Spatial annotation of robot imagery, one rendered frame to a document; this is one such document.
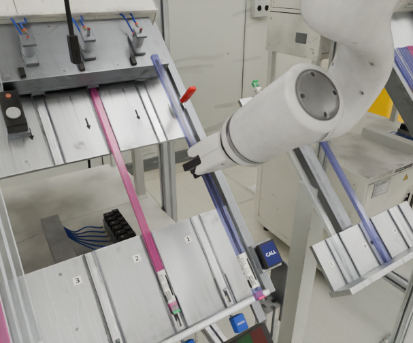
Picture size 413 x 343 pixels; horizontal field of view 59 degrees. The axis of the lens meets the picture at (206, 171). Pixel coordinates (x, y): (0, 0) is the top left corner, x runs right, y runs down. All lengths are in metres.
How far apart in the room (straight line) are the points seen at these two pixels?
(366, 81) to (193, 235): 0.45
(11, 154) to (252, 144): 0.47
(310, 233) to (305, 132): 0.65
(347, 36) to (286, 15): 1.33
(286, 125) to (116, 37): 0.54
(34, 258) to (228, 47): 2.21
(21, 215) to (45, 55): 0.64
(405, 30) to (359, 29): 1.22
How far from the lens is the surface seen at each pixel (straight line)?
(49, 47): 0.83
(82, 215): 1.25
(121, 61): 0.83
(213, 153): 0.54
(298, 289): 1.17
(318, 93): 0.43
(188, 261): 0.74
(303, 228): 1.04
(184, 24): 2.70
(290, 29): 1.69
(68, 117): 0.81
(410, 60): 1.49
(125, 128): 0.81
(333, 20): 0.38
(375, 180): 1.57
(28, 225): 1.26
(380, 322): 1.84
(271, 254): 0.77
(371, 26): 0.39
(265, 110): 0.43
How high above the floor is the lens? 1.28
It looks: 27 degrees down
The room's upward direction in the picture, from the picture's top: straight up
